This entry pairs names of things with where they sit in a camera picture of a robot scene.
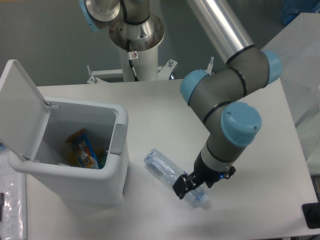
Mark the orange blue snack wrapper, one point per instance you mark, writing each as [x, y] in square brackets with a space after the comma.
[82, 150]

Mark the white plastic trash can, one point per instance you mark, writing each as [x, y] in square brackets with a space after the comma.
[35, 129]

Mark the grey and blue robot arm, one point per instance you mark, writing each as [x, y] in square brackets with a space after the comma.
[214, 98]

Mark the green wrapper in bin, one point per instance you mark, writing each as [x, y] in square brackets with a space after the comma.
[103, 158]

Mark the black device at edge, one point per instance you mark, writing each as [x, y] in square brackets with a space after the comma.
[311, 212]

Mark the clear plastic water bottle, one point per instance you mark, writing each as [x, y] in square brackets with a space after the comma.
[168, 172]

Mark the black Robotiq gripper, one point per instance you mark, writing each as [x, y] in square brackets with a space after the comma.
[207, 170]

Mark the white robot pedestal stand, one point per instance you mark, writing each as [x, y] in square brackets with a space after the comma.
[136, 66]

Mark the translucent plastic storage box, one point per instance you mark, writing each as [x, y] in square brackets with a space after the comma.
[298, 48]

